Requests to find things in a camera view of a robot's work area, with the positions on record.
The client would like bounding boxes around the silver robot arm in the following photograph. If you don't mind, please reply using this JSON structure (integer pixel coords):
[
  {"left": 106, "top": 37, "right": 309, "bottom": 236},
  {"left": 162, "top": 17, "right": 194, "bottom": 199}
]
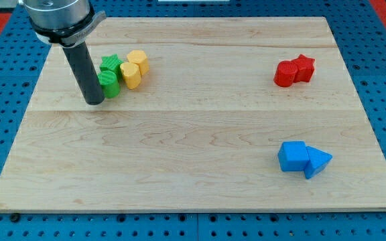
[{"left": 19, "top": 0, "right": 107, "bottom": 48}]

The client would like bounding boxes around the wooden board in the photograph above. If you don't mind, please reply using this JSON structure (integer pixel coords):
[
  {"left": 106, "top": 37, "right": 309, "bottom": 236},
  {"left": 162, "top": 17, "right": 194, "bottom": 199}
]
[{"left": 0, "top": 17, "right": 386, "bottom": 214}]

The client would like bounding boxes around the yellow heart block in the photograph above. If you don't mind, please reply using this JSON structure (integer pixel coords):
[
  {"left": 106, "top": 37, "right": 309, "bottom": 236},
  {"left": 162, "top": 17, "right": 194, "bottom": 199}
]
[{"left": 120, "top": 62, "right": 141, "bottom": 90}]

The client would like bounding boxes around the yellow hexagon block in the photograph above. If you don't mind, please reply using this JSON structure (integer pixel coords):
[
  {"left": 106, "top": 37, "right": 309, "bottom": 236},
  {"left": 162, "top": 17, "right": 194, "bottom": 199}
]
[{"left": 127, "top": 50, "right": 149, "bottom": 76}]

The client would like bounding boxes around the green cylinder block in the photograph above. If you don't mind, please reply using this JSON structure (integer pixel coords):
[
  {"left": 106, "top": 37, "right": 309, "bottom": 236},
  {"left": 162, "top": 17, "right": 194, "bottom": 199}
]
[{"left": 98, "top": 70, "right": 120, "bottom": 98}]

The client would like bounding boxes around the green star block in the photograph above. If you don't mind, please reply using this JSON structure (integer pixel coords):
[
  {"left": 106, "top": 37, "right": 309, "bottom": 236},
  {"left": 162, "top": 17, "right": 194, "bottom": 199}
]
[{"left": 99, "top": 54, "right": 123, "bottom": 80}]

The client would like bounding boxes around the red cylinder block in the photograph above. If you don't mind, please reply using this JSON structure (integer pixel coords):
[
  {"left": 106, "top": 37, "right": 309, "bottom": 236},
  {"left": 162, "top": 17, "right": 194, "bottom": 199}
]
[{"left": 273, "top": 60, "right": 298, "bottom": 88}]

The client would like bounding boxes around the blue cube block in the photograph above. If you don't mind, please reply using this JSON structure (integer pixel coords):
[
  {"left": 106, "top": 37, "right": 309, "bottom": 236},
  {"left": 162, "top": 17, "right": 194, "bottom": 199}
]
[{"left": 277, "top": 141, "right": 310, "bottom": 172}]

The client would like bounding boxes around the red star block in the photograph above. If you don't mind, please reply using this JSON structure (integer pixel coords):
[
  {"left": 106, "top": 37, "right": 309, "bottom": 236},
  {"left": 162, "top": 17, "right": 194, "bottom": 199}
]
[{"left": 292, "top": 54, "right": 315, "bottom": 83}]

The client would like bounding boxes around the blue triangle block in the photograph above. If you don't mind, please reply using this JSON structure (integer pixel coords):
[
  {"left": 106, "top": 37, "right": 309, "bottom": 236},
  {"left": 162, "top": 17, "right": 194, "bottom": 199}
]
[{"left": 304, "top": 146, "right": 332, "bottom": 179}]

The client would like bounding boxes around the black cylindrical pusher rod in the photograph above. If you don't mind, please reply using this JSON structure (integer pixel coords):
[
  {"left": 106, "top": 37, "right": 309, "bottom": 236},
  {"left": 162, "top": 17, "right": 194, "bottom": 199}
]
[{"left": 63, "top": 42, "right": 105, "bottom": 105}]

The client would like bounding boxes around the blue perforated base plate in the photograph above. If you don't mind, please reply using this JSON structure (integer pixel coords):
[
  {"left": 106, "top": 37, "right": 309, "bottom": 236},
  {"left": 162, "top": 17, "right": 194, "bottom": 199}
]
[{"left": 0, "top": 1, "right": 386, "bottom": 240}]

